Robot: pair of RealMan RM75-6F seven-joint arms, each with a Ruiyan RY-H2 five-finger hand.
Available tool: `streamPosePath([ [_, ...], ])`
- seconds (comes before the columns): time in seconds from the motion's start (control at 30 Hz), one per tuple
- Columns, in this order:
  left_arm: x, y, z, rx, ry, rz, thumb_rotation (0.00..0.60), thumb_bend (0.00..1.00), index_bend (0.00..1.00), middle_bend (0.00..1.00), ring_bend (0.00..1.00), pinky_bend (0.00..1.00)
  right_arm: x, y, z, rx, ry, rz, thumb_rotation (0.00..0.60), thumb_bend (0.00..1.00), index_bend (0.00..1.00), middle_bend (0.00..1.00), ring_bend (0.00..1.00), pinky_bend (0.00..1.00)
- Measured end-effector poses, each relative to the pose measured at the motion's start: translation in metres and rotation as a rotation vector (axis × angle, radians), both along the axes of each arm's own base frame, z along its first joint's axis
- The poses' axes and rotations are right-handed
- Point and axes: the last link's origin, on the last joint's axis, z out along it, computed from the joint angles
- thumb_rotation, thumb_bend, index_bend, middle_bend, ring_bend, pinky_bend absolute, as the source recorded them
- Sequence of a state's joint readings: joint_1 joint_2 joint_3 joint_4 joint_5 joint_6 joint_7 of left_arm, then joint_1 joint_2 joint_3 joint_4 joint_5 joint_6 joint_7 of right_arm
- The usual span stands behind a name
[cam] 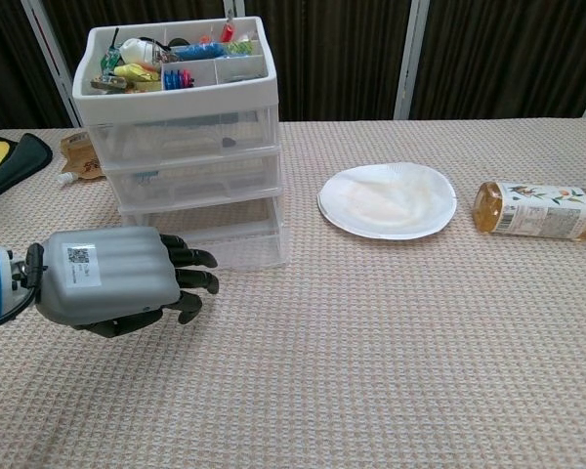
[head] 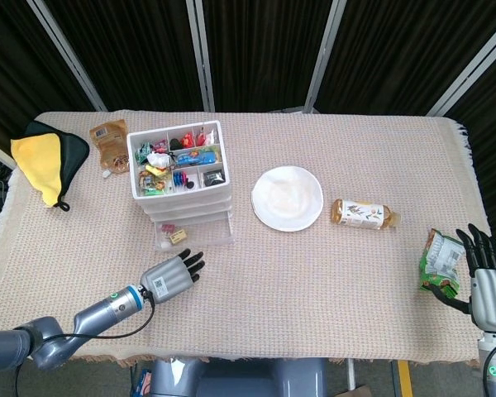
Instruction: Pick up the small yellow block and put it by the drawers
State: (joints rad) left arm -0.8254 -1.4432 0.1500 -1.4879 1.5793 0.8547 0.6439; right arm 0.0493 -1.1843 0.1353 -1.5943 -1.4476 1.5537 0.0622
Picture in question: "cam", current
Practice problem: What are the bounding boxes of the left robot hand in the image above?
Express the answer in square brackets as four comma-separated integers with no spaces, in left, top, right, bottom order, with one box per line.
[34,227,220,339]

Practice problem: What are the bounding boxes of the clear lowest drawer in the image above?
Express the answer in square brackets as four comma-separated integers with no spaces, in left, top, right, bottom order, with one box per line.
[118,188,289,272]

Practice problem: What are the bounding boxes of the clear middle drawer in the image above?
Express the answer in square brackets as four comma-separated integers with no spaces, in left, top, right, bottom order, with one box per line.
[102,146,282,206]

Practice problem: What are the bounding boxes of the clear uppermost drawer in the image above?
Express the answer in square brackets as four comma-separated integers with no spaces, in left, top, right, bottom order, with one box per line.
[85,105,280,167]

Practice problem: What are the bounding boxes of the brown spout pouch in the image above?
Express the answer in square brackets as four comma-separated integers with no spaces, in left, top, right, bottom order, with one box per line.
[57,132,106,186]

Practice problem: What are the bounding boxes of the yellow and black cloth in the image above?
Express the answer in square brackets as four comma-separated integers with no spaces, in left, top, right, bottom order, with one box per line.
[0,131,54,209]

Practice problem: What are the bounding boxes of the colourful candy wrappers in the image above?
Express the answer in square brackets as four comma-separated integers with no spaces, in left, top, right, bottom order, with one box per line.
[90,75,128,92]

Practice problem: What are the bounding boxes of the yellow candy wrapper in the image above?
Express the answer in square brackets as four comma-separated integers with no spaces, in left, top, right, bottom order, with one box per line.
[111,63,160,84]

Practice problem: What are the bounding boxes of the blue and red discs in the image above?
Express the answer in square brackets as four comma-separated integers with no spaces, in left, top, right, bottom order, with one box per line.
[163,67,196,91]

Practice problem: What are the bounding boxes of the green small packet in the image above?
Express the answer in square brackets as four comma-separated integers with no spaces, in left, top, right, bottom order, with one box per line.
[100,43,123,74]

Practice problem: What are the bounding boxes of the white crumpled wad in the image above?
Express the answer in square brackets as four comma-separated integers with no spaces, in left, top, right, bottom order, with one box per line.
[119,38,155,64]

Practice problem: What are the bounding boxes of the blue packet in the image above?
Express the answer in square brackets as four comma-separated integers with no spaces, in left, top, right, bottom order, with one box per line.
[168,42,226,61]

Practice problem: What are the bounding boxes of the beige woven tablecloth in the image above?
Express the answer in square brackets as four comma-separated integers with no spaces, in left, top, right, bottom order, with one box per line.
[0,115,586,469]

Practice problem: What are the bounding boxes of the green yellow packet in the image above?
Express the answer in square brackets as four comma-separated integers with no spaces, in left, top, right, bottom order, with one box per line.
[224,39,253,58]

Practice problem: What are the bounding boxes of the white paper plate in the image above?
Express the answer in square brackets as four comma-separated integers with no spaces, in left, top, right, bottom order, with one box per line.
[316,161,458,240]

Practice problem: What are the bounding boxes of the tea bottle with label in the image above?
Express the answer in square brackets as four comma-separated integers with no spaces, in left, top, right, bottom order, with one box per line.
[472,181,586,241]

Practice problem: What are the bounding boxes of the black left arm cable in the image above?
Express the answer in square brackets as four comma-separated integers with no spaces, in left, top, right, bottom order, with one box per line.
[0,285,39,334]

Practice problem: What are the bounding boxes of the white drawer organizer with items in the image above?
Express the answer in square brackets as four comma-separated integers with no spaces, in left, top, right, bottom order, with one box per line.
[71,16,289,272]

